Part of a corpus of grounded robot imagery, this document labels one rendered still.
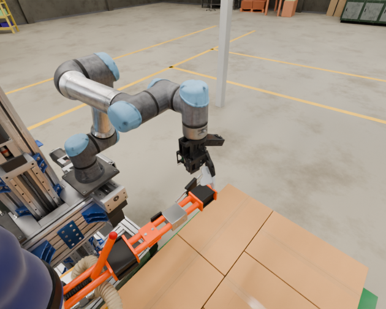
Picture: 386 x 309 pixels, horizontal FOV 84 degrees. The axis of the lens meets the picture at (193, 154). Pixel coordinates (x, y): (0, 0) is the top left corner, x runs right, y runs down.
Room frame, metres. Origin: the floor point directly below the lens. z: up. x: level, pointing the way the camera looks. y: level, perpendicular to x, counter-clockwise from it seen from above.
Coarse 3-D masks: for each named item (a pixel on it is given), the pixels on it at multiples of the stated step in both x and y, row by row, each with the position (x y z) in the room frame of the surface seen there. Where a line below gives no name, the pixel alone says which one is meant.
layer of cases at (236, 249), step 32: (224, 192) 1.09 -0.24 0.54; (192, 224) 0.82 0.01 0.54; (224, 224) 0.81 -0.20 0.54; (256, 224) 0.80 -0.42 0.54; (288, 224) 0.80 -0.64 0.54; (160, 256) 0.60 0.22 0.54; (192, 256) 0.60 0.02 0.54; (224, 256) 0.59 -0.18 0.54; (256, 256) 0.59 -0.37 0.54; (288, 256) 0.58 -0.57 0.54; (320, 256) 0.58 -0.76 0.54; (128, 288) 0.43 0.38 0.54; (160, 288) 0.43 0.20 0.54; (192, 288) 0.42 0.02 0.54; (224, 288) 0.42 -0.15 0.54; (256, 288) 0.41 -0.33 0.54; (288, 288) 0.41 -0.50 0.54; (320, 288) 0.41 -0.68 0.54; (352, 288) 0.40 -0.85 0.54
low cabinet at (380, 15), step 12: (348, 0) 10.54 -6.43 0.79; (360, 0) 10.28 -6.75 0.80; (372, 0) 10.05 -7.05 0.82; (384, 0) 9.90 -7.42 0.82; (348, 12) 10.43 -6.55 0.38; (360, 12) 10.18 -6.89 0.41; (372, 12) 9.93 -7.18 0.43; (384, 12) 9.68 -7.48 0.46; (360, 24) 10.11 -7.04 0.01; (372, 24) 9.87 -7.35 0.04; (384, 24) 9.63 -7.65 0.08
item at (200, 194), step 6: (198, 186) 0.55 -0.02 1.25; (204, 186) 0.55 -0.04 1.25; (210, 186) 0.55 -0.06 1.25; (192, 192) 0.53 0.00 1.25; (198, 192) 0.53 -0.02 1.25; (204, 192) 0.53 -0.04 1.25; (210, 192) 0.52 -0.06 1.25; (216, 192) 0.52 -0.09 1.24; (192, 198) 0.51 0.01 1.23; (198, 198) 0.50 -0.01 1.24; (204, 198) 0.50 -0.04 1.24; (210, 198) 0.52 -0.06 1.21; (216, 198) 0.53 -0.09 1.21; (204, 204) 0.50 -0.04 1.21
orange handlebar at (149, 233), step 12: (180, 204) 0.48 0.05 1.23; (192, 204) 0.48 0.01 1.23; (144, 228) 0.39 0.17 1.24; (168, 228) 0.39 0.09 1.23; (132, 240) 0.35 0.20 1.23; (144, 240) 0.36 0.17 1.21; (156, 240) 0.36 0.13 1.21; (84, 276) 0.24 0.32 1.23; (108, 276) 0.25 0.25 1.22; (72, 288) 0.22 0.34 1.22; (84, 288) 0.21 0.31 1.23; (72, 300) 0.19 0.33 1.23
